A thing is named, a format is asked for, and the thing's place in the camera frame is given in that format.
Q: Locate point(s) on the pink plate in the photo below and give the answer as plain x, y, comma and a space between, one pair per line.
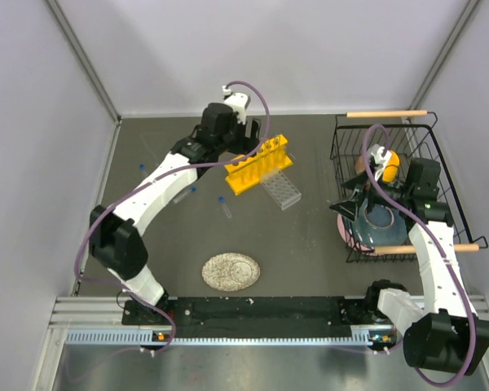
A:
348, 236

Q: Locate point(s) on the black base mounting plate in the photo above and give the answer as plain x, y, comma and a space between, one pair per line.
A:
266, 317

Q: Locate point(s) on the long glass tube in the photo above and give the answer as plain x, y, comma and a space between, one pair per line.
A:
260, 151
275, 142

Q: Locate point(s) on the yellow test tube rack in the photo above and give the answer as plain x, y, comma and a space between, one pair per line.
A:
243, 175

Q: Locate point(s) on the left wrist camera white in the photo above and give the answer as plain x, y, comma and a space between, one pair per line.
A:
239, 103

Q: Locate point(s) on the grey cable duct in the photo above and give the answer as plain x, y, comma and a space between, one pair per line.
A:
147, 337

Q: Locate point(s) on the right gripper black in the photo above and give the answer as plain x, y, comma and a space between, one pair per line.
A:
348, 208

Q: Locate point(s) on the clear acrylic tube rack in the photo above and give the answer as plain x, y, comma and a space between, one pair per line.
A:
280, 189

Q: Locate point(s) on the blue ceramic plate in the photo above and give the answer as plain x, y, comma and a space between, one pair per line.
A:
382, 226

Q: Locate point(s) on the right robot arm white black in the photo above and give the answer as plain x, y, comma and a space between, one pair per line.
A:
445, 334

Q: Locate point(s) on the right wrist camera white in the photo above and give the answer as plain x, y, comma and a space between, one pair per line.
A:
381, 158

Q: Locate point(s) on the speckled ceramic plate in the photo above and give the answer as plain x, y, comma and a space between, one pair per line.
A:
230, 272

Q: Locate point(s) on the black wire basket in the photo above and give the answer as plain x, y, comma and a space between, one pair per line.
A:
432, 142

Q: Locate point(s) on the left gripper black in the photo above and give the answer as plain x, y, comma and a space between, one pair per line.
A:
245, 145

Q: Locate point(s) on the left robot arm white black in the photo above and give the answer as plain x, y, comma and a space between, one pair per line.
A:
116, 231

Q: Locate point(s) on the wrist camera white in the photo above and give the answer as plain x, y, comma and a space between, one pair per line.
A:
239, 103
381, 158

